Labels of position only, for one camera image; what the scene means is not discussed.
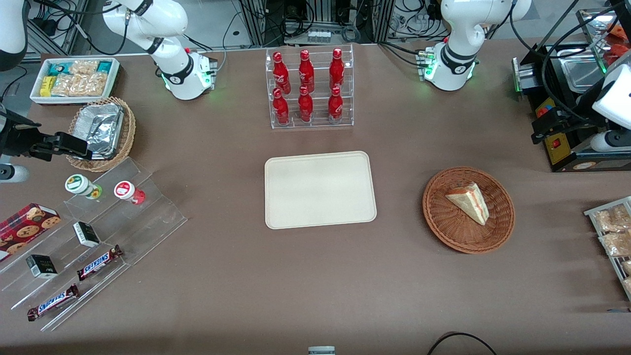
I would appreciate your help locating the triangular sandwich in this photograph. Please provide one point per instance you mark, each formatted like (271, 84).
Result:
(471, 202)

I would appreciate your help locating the small black box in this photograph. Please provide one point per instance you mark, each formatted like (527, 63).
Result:
(41, 266)
(87, 234)

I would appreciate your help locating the clear acrylic stepped display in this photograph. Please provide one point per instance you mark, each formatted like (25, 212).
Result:
(157, 217)

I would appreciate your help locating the red lidded snack cup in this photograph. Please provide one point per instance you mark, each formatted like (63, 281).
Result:
(125, 191)

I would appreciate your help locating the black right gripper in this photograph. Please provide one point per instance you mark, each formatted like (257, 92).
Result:
(16, 139)

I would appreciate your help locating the red sausage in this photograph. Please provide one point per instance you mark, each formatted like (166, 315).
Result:
(622, 50)
(618, 30)

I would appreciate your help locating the green lidded snack cup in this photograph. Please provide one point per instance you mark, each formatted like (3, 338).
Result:
(79, 185)

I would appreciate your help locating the white rectangular snack bin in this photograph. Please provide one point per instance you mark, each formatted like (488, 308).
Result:
(74, 100)

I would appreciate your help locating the Snickers chocolate bar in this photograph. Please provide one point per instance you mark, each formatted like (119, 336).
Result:
(53, 302)
(98, 263)

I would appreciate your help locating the clear bagged fried snack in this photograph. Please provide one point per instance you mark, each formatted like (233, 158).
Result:
(628, 286)
(627, 267)
(616, 244)
(613, 219)

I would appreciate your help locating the aluminium foil tray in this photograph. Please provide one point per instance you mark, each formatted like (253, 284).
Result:
(101, 128)

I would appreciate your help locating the clear rice cracker bag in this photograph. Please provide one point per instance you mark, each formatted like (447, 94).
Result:
(84, 67)
(79, 85)

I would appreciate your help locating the steel warmer pan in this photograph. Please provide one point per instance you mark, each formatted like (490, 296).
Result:
(579, 69)

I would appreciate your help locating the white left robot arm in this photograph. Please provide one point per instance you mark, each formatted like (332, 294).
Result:
(458, 29)

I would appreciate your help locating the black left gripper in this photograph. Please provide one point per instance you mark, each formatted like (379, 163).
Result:
(578, 122)

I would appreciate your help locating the yellow snack pack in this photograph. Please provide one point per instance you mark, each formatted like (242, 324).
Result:
(46, 86)

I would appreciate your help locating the cream plastic tray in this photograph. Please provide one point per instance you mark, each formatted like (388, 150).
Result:
(320, 190)

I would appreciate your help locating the teal snack pack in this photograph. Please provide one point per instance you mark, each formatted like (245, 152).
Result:
(104, 66)
(56, 69)

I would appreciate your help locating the black hot food warmer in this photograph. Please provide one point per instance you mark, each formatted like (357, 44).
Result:
(562, 153)

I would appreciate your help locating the white power strip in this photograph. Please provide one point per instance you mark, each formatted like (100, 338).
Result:
(319, 36)

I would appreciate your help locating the red tartan cookie box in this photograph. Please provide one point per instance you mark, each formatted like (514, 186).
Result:
(24, 229)

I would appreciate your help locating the round brown wicker basket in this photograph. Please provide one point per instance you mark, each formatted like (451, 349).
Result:
(443, 222)

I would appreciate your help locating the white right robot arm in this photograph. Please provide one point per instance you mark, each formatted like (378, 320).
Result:
(177, 74)

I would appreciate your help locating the clear acrylic bottle rack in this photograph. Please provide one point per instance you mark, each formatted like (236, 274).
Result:
(319, 123)

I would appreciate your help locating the light tan wicker basket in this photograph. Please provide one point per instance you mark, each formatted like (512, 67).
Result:
(129, 133)

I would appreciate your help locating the small grey box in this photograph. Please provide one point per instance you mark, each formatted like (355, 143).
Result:
(321, 351)

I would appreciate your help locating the red cola bottle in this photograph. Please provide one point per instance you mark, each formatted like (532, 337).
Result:
(281, 108)
(336, 66)
(335, 106)
(305, 106)
(281, 71)
(306, 69)

